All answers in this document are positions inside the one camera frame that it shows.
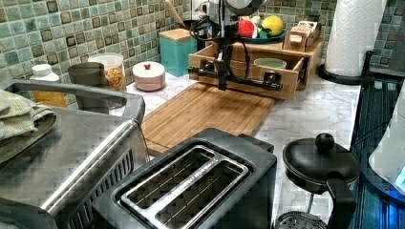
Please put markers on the yellow toy lemon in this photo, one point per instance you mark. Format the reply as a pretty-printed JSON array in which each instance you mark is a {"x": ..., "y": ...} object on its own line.
[{"x": 273, "y": 25}]

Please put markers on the small wooden toy toaster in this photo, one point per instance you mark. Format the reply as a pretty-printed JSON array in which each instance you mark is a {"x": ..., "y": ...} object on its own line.
[{"x": 302, "y": 36}]

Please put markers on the white paper towel roll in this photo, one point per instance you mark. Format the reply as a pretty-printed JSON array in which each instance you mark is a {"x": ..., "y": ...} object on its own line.
[{"x": 354, "y": 30}]

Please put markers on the dark grey cup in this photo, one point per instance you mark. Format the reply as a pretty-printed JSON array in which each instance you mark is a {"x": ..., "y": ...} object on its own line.
[{"x": 89, "y": 74}]

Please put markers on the black paper towel holder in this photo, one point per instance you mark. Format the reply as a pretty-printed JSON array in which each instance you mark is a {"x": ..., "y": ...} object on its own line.
[{"x": 367, "y": 76}]

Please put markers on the pink ceramic lidded jar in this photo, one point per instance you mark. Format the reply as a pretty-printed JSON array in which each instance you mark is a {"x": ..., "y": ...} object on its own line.
[{"x": 149, "y": 76}]

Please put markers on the teal canister with wooden lid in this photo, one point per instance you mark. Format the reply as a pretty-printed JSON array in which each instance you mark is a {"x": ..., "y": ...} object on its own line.
[{"x": 175, "y": 46}]

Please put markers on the black two-slot toaster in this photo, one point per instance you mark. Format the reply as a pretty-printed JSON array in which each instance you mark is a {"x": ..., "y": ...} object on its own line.
[{"x": 212, "y": 180}]

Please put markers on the black utensil holder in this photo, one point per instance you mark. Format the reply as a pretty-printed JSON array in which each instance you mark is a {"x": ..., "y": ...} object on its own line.
[{"x": 200, "y": 43}]

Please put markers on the wooden drawer cabinet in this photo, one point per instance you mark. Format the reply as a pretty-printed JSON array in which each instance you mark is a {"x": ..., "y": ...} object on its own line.
[{"x": 280, "y": 46}]

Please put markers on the pale green bowl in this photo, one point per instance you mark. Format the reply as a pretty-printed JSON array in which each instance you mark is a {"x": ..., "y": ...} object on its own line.
[{"x": 270, "y": 62}]

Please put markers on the glass jar with cereal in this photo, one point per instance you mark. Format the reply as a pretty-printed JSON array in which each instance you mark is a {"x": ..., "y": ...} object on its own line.
[{"x": 113, "y": 69}]

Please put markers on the wooden spoon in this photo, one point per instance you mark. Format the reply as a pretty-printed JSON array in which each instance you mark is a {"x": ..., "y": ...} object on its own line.
[{"x": 174, "y": 12}]

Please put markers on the folded beige dish towel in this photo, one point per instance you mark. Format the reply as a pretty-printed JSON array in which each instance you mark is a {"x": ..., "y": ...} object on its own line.
[{"x": 22, "y": 123}]

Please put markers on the white toy garlic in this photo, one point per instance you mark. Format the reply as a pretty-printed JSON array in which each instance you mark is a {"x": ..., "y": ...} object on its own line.
[{"x": 254, "y": 19}]

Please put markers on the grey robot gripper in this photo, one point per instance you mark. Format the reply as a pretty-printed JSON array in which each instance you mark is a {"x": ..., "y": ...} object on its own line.
[{"x": 224, "y": 16}]

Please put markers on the wooden drawer with black handle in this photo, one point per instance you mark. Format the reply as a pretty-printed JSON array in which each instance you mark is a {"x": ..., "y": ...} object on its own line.
[{"x": 252, "y": 78}]

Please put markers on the stainless steel toaster oven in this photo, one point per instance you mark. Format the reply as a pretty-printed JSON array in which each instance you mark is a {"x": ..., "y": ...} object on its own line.
[{"x": 53, "y": 183}]

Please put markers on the bamboo cutting board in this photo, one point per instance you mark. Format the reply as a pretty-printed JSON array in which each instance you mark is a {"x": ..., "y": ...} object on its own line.
[{"x": 201, "y": 106}]

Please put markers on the white-capped orange bottle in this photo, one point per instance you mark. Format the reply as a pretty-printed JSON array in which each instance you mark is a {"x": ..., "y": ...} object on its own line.
[{"x": 43, "y": 73}]

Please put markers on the dark teal plate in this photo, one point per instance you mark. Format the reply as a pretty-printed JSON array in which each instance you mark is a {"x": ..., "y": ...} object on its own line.
[{"x": 271, "y": 39}]

